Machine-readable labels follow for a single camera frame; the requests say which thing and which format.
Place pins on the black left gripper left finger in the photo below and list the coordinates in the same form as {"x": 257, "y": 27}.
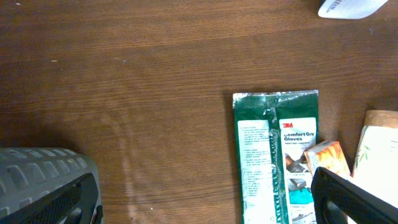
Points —
{"x": 75, "y": 203}

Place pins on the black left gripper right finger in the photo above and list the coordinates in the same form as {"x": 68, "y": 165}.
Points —
{"x": 336, "y": 199}

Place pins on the white cream tube gold cap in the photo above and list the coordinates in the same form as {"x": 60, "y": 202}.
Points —
{"x": 375, "y": 165}

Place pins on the small orange box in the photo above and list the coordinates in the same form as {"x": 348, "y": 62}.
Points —
{"x": 327, "y": 154}

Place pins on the green 3M gloves packet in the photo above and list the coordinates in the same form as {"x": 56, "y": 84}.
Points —
{"x": 272, "y": 131}

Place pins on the grey plastic mesh basket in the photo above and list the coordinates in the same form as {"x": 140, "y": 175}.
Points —
{"x": 28, "y": 174}

